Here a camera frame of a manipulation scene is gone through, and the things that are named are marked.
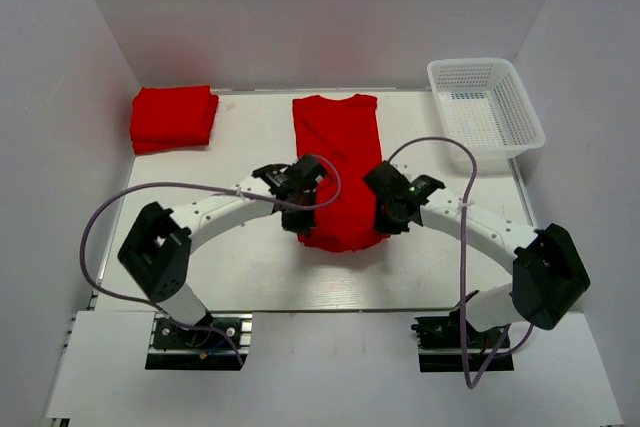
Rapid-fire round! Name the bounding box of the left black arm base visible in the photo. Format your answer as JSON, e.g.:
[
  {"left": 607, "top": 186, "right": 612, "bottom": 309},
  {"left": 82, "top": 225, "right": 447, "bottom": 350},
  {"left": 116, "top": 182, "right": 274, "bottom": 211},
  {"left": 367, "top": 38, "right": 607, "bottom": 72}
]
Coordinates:
[{"left": 145, "top": 314, "right": 252, "bottom": 372}]

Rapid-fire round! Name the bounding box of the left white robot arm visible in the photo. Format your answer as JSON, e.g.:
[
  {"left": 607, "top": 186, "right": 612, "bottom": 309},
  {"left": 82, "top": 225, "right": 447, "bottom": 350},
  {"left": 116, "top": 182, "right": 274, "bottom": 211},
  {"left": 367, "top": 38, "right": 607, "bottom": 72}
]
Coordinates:
[{"left": 118, "top": 155, "right": 329, "bottom": 346}]

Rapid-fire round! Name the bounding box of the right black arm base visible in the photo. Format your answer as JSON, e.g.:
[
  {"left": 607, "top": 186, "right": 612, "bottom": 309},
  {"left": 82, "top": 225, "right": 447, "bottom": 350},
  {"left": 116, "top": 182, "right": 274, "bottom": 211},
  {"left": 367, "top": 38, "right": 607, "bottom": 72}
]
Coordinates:
[{"left": 411, "top": 315, "right": 504, "bottom": 373}]

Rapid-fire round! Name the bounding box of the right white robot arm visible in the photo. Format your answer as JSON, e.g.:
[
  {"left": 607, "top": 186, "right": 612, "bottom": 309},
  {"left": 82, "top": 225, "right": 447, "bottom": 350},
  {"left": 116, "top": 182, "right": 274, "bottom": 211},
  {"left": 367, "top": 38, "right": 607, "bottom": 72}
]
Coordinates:
[{"left": 364, "top": 161, "right": 591, "bottom": 346}]

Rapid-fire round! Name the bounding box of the folded red t shirt stack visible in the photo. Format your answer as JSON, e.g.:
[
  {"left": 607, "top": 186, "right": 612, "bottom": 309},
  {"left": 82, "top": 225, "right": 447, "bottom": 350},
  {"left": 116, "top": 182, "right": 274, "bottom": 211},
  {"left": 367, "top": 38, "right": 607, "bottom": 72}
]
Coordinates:
[{"left": 129, "top": 85, "right": 219, "bottom": 155}]

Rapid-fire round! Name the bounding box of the white plastic basket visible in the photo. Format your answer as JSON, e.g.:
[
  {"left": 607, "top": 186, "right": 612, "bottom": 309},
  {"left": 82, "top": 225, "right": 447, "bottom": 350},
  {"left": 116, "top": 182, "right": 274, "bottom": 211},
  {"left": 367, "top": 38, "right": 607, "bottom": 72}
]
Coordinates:
[{"left": 427, "top": 58, "right": 546, "bottom": 162}]

